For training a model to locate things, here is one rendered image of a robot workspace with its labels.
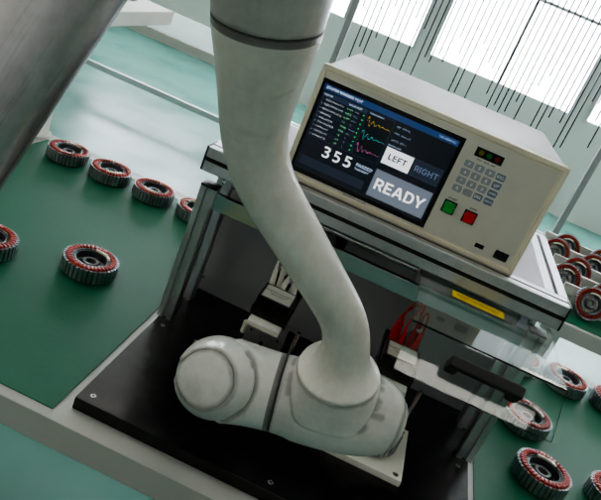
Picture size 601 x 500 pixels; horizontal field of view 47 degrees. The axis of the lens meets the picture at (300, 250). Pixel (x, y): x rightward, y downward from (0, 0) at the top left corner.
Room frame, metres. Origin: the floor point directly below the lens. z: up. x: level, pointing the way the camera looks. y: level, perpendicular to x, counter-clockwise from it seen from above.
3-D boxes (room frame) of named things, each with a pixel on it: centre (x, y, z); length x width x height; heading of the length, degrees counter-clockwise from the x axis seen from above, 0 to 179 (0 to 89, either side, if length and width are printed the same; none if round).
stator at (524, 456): (1.15, -0.59, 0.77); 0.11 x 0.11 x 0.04
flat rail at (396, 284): (1.13, -0.12, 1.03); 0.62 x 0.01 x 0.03; 85
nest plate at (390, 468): (1.02, -0.23, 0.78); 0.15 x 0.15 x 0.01; 85
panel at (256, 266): (1.28, -0.13, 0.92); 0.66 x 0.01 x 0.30; 85
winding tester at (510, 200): (1.35, -0.15, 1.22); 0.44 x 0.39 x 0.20; 85
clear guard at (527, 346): (1.02, -0.32, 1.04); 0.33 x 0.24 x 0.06; 175
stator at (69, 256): (1.22, 0.38, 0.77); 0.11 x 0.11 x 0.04
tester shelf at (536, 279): (1.35, -0.14, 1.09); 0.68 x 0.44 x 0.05; 85
